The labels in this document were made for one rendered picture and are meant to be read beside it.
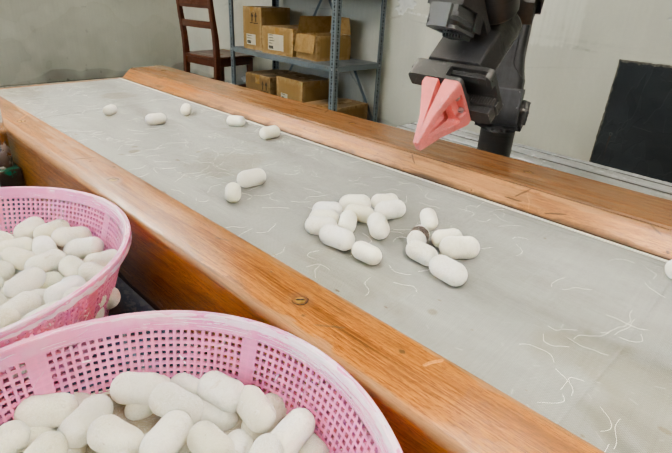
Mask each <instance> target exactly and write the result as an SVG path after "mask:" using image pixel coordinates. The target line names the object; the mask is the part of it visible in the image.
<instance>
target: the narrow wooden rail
mask: <svg viewBox="0 0 672 453"><path fill-rule="evenodd" d="M0 109H1V114H2V118H3V122H4V126H5V130H6V134H7V138H8V142H9V146H10V150H11V154H12V159H13V162H14V163H15V164H16V165H18V166H19V167H20V168H21V169H22V173H23V177H24V181H25V186H37V187H54V188H64V189H71V190H77V191H82V192H86V193H90V194H93V195H96V196H99V197H101V198H104V199H106V200H108V201H110V202H112V203H113V204H115V205H116V206H118V207H119V208H120V209H121V210H122V211H123V212H124V213H125V215H126V216H127V218H128V220H129V222H130V226H131V232H132V241H131V246H130V249H129V251H128V254H127V256H126V257H125V259H124V261H123V262H122V264H121V265H120V269H119V273H118V277H119V278H121V279H122V280H123V281H124V282H125V283H126V284H127V285H128V286H129V287H130V288H131V289H133V290H134V291H135V292H136V293H137V294H138V295H139V296H140V297H141V298H142V299H144V300H145V301H146V302H147V303H148V304H149V305H150V306H151V307H152V308H153V309H155V310H156V311H160V310H191V311H206V312H215V313H222V314H228V315H234V316H239V317H243V318H247V319H251V320H255V321H258V322H262V323H265V324H268V325H271V326H273V327H276V328H279V329H281V330H283V331H286V332H288V333H290V334H292V335H294V336H296V337H298V338H300V339H302V340H304V341H306V342H308V343H309V344H311V345H313V346H314V347H316V348H317V349H319V350H320V351H322V352H323V353H325V354H326V355H328V356H329V357H330V358H332V359H333V360H334V361H336V362H337V363H338V364H339V365H340V366H341V367H343V368H344V369H345V370H346V371H347V372H348V373H349V374H350V375H351V376H352V377H353V378H354V379H355V380H356V381H357V382H358V383H359V384H360V385H361V386H362V387H363V389H364V390H365V391H366V392H367V393H368V395H369V396H370V397H371V398H372V400H373V401H374V402H375V404H376V405H377V407H378V408H379V409H380V411H381V412H382V414H383V416H384V417H385V419H386V420H387V422H388V424H389V425H390V427H391V429H392V431H393V433H394V435H395V437H396V439H397V441H398V442H399V444H400V447H401V449H402V451H403V453H605V452H604V451H602V450H600V449H599V448H597V447H595V446H594V445H592V444H590V443H589V442H587V441H585V440H583V439H582V438H580V437H578V436H577V435H575V434H573V433H572V432H570V431H568V430H566V429H565V428H563V427H561V426H560V425H558V424H556V423H555V422H553V421H551V420H549V419H548V418H546V417H544V416H543V415H541V414H539V413H538V412H536V411H534V410H533V409H531V408H529V407H527V406H526V405H524V404H522V403H521V402H519V401H517V400H516V399H514V398H512V397H510V396H509V395H507V394H505V393H504V392H502V391H500V390H499V389H497V388H495V387H493V386H492V385H490V384H488V383H487V382H485V381H483V380H482V379H480V378H478V377H476V376H475V375H473V374H471V373H470V372H468V371H466V370H465V369H463V368H461V367H460V366H458V365H456V364H454V363H453V362H451V361H449V360H448V359H446V358H444V357H443V356H441V355H439V354H437V353H436V352H434V351H432V350H431V349H429V348H427V347H426V346H424V345H422V344H420V343H419V342H417V341H415V340H414V339H412V338H410V337H409V336H407V335H405V334H404V333H402V332H400V331H398V330H397V329H395V328H393V327H392V326H390V325H388V324H387V323H385V322H383V321H381V320H380V319H378V318H376V317H375V316H373V315H371V314H370V313H368V312H366V311H364V310H363V309H361V308H359V307H358V306H356V305H354V304H353V303H351V302H349V301H348V300H346V299H344V298H342V297H341V296H339V295H337V294H336V293H334V292H332V291H331V290H329V289H327V288H325V287H324V286H322V285H320V284H319V283H317V282H315V281H314V280H312V279H310V278H308V277H307V276H305V275H303V274H302V273H300V272H298V271H297V270H295V269H293V268H292V267H290V266H288V265H286V264H285V263H283V262H281V261H280V260H278V259H276V258H275V257H273V256H271V255H269V254H268V253H266V252H264V251H263V250H261V249H259V248H258V247H256V246H254V245H252V244H251V243H249V242H247V241H246V240H244V239H242V238H241V237H239V236H237V235H236V234H234V233H232V232H230V231H229V230H227V229H225V228H224V227H222V226H220V225H219V224H217V223H215V222H213V221H212V220H210V219H208V218H207V217H205V216H203V215H202V214H200V213H198V212H196V211H195V210H193V209H191V208H190V207H188V206H186V205H185V204H183V203H181V202H179V201H178V200H176V199H174V198H173V197H171V196H169V195H168V194H166V193H164V192H163V191H161V190H159V189H157V188H156V187H154V186H152V185H151V184H149V183H147V182H146V181H144V180H142V179H140V178H139V177H137V176H135V175H134V174H132V173H130V172H129V171H127V170H125V169H123V168H122V167H120V166H118V165H117V164H115V163H113V162H112V161H110V160H108V159H107V158H105V157H103V156H101V155H100V154H98V153H96V152H95V151H93V150H91V149H90V148H88V147H86V146H84V145H83V144H81V143H79V142H78V141H76V140H74V139H73V138H71V137H69V136H67V135H66V134H64V133H62V132H61V131H59V130H57V129H56V128H54V127H52V126H51V125H49V124H47V123H45V122H44V121H42V120H40V119H39V118H37V117H35V116H34V115H32V114H30V113H28V112H27V111H25V110H23V109H22V108H20V107H18V106H17V105H15V104H13V103H11V102H10V101H8V100H6V99H5V98H3V97H1V96H0Z"/></svg>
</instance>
